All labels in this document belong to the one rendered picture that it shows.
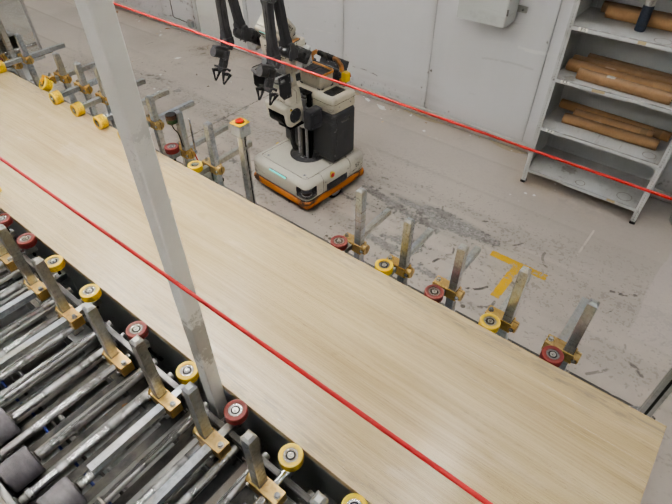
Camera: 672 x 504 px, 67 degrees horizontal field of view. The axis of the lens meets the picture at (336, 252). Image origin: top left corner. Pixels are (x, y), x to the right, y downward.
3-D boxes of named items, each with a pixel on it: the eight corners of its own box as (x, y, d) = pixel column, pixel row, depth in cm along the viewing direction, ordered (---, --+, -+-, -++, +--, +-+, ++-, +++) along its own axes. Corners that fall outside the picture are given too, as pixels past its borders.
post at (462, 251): (444, 318, 234) (461, 241, 201) (451, 322, 233) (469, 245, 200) (440, 323, 232) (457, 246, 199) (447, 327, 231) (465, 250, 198)
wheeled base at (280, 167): (311, 148, 451) (310, 122, 434) (365, 176, 419) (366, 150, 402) (252, 180, 415) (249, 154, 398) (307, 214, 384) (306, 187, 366)
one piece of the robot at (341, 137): (307, 139, 435) (303, 41, 378) (355, 164, 408) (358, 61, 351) (278, 155, 417) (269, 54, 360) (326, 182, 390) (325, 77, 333)
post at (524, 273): (495, 342, 221) (523, 263, 188) (503, 346, 219) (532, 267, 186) (492, 347, 219) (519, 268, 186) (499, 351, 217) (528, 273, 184)
